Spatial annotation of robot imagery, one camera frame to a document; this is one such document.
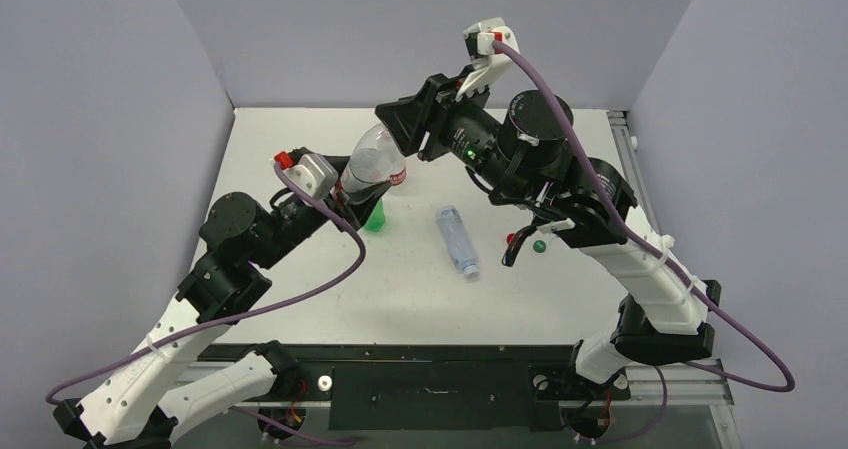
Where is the green plastic bottle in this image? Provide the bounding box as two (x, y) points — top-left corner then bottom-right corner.
(364, 199), (387, 233)

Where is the clear bottle red blue label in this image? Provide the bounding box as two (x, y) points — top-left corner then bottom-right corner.
(340, 123), (406, 191)

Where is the clear bottle blue cap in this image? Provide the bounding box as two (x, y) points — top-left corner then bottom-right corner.
(435, 206), (480, 281)

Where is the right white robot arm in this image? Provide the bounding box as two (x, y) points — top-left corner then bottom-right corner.
(375, 74), (715, 396)

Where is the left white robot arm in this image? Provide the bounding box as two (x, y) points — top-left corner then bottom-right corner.
(53, 148), (405, 448)

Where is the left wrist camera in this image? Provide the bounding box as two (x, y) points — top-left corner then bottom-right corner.
(270, 151), (339, 201)

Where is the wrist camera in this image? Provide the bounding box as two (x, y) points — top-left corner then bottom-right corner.
(270, 151), (339, 201)
(456, 17), (519, 102)

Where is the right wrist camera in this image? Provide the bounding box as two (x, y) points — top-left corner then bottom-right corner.
(456, 17), (519, 102)

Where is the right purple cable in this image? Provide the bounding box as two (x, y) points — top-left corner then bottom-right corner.
(491, 40), (796, 394)

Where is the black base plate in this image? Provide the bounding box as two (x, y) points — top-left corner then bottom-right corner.
(178, 343), (697, 434)

